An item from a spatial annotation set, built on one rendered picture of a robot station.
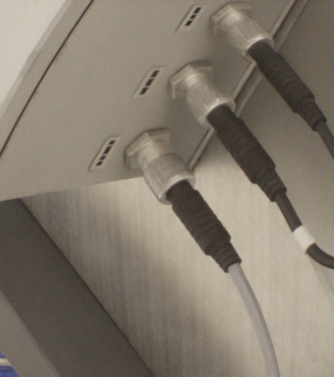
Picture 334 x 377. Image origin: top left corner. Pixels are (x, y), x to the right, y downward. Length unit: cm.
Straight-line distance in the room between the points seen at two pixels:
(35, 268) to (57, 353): 5
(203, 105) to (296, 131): 4
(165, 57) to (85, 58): 4
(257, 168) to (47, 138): 7
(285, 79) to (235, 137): 4
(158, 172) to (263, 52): 7
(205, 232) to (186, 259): 6
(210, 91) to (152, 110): 3
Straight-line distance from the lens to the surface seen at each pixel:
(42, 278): 94
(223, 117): 82
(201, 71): 83
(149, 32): 80
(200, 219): 83
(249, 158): 81
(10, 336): 92
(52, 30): 76
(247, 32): 80
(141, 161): 85
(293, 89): 79
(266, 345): 82
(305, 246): 80
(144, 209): 91
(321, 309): 84
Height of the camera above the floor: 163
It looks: 8 degrees down
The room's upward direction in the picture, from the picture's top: 3 degrees counter-clockwise
